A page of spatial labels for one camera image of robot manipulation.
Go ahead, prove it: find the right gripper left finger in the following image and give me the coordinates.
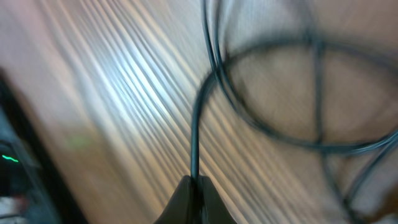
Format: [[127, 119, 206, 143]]
[[154, 175, 193, 224]]

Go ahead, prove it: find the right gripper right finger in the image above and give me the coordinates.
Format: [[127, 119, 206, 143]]
[[199, 176, 236, 224]]

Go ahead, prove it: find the thin black cable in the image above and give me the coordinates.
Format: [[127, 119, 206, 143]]
[[223, 30, 398, 224], [190, 0, 398, 181], [214, 0, 398, 156]]

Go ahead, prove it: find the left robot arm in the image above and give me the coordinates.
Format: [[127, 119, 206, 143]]
[[1, 70, 87, 223]]

